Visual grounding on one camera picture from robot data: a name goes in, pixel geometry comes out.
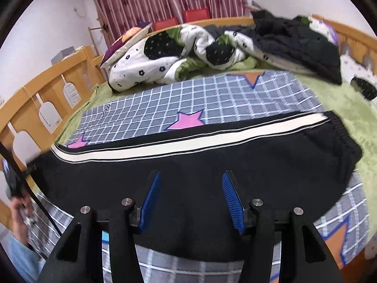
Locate purple orange pillow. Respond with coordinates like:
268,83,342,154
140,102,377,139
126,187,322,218
100,21,153,68

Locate grey box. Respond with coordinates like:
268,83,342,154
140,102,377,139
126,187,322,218
51,46,75,65

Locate person's left forearm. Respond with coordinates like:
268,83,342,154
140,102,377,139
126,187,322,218
5,233,46,283

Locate red chair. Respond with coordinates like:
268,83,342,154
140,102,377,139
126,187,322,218
152,18,179,32
183,8,211,23

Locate black pants with white stripe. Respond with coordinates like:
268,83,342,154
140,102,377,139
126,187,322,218
28,110,363,264

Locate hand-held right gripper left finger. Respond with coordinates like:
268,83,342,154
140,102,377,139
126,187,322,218
37,170,162,283

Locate white purple patterned pillow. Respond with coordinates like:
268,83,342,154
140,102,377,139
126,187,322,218
308,16,339,46

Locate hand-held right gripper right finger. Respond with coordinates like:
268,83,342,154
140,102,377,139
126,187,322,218
222,171,345,283

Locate wooden bed frame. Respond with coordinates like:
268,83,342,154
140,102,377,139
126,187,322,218
0,14,377,272

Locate black jacket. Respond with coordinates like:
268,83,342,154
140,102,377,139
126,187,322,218
250,10,343,85

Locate white black green patterned quilt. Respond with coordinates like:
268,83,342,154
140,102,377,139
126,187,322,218
107,24,377,108

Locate grey checked star bed sheet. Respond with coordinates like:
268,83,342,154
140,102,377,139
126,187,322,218
28,71,370,283

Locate person's left hand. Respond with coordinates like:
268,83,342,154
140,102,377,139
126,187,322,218
9,196,36,246

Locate wooden rack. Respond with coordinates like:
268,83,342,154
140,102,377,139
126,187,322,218
88,22,110,58

